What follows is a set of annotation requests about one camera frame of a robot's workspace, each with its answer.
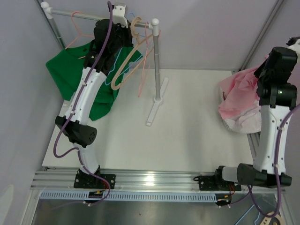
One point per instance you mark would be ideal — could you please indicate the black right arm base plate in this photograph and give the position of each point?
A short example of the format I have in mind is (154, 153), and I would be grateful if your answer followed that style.
(212, 183)

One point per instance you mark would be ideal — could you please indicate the wooden hanger on floor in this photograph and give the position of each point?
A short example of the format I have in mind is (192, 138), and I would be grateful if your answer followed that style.
(275, 220)

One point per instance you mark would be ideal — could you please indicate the green t shirt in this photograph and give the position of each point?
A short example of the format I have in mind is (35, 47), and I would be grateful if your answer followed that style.
(66, 71)

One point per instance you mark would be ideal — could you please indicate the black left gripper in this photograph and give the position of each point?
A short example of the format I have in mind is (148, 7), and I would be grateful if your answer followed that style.
(128, 33)

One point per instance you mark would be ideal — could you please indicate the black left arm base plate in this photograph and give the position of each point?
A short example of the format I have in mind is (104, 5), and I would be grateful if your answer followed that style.
(86, 181)

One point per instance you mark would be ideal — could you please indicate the silver white clothes rack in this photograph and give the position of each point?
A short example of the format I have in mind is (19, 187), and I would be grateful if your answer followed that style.
(152, 45)

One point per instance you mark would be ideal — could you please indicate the blue hanger on floor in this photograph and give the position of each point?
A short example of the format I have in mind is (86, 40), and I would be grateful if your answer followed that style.
(245, 214)

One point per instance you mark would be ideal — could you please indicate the aluminium rail frame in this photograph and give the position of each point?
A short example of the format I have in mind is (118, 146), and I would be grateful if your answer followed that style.
(126, 180)

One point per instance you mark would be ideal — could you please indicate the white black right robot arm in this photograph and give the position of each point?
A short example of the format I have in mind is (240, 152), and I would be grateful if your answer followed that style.
(278, 102)

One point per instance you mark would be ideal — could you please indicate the white slotted cable duct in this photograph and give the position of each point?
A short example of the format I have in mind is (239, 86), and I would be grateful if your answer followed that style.
(130, 196)

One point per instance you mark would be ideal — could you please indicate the white perforated plastic basket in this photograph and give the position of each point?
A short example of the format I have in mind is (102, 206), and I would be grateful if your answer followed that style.
(222, 98)

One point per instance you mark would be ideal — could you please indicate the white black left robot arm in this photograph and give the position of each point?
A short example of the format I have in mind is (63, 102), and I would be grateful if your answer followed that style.
(74, 124)

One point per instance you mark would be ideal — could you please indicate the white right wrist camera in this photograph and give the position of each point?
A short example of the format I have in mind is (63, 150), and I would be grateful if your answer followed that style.
(294, 43)

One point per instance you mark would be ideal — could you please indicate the pink hanger with green shirt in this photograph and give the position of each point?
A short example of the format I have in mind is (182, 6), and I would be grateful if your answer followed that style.
(81, 42)

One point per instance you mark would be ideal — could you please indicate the white t shirt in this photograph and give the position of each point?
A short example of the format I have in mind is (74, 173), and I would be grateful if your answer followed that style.
(247, 123)

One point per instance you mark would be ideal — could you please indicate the pink t shirt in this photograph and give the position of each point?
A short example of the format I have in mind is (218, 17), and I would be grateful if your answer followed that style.
(240, 93)

